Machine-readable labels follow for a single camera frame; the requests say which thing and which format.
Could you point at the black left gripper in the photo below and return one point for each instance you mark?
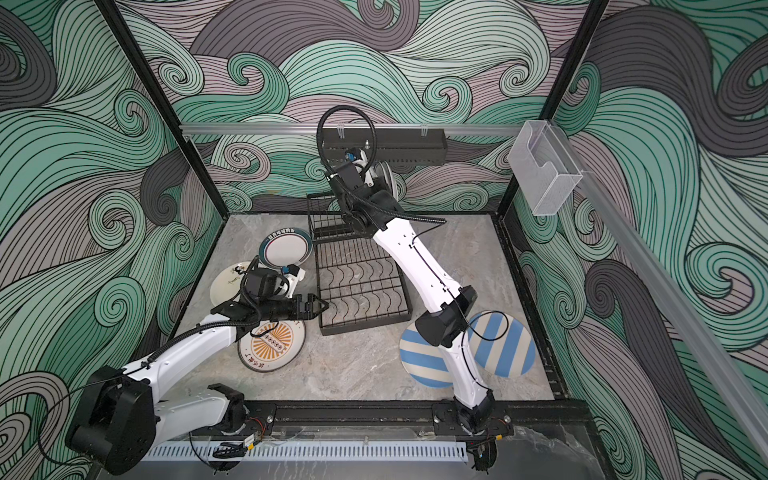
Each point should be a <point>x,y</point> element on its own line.
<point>308,307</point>

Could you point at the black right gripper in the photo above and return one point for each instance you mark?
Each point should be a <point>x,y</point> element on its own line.
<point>385,194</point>

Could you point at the white plate green flower outline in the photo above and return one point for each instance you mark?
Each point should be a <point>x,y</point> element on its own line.
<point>393,184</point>

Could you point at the white plate red characters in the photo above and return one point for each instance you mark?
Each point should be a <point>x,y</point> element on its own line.
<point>380,176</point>

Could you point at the black wire dish rack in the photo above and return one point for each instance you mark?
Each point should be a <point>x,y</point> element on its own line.
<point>362,285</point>

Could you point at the blue striped plate large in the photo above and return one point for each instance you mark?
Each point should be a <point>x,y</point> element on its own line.
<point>422,361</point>

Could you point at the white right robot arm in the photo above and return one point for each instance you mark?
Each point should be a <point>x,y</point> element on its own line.
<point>445,324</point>

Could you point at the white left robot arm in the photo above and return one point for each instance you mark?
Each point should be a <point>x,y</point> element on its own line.
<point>122,412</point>

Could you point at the orange sunburst plate left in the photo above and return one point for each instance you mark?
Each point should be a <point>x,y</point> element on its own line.
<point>272,346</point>

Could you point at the green-rimmed white plate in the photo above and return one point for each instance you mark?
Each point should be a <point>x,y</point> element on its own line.
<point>285,246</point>

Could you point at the cream plate black drawing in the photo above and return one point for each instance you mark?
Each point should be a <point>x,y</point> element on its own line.
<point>226,285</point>

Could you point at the blue striped plate right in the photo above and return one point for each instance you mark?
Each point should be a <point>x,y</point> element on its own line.
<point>501,344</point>

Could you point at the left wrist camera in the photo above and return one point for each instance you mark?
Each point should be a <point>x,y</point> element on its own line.
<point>293,275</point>

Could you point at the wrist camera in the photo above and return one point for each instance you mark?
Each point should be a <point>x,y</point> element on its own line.
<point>293,275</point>
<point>358,158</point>

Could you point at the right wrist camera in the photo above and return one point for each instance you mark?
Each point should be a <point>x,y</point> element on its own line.
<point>358,158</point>

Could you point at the black wall-mounted tray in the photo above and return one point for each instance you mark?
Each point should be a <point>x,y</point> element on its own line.
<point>394,146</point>

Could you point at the white slotted cable duct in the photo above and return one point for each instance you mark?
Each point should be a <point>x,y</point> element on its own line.
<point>296,451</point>

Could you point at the clear acrylic wall box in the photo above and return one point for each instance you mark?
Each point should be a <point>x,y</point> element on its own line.
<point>545,166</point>

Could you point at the aluminium rail back wall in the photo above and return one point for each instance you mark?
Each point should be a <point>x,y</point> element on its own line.
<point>304,128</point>

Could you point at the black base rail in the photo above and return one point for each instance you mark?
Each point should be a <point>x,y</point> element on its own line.
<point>555,418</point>

